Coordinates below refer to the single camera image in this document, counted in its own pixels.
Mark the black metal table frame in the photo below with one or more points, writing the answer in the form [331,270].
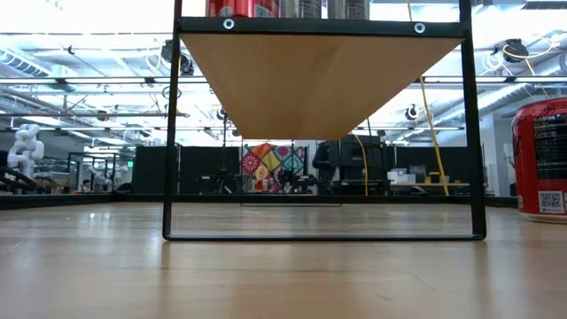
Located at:
[44,201]

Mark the black equipment cabinet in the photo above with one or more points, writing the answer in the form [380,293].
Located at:
[359,159]

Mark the person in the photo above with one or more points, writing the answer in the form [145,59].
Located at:
[325,166]
[86,186]

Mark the black frame wooden shelf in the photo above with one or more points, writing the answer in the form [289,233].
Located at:
[310,88]

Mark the red Coca-Cola can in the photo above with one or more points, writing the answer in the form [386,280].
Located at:
[241,8]

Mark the red soda can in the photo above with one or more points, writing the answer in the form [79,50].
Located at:
[527,168]

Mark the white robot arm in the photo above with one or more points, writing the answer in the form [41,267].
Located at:
[26,148]

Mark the colourful mural painting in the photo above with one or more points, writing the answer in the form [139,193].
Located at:
[266,164]

